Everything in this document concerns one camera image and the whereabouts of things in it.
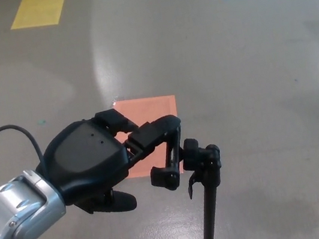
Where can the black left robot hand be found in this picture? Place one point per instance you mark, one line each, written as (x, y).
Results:
(86, 158)

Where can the black phone stand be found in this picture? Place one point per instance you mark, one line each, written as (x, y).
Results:
(208, 196)

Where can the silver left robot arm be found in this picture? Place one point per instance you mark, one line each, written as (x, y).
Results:
(16, 215)

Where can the orange floor tape patch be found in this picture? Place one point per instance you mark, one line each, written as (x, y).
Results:
(149, 110)

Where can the yellow floor tape patch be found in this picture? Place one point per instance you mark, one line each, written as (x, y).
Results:
(37, 10)

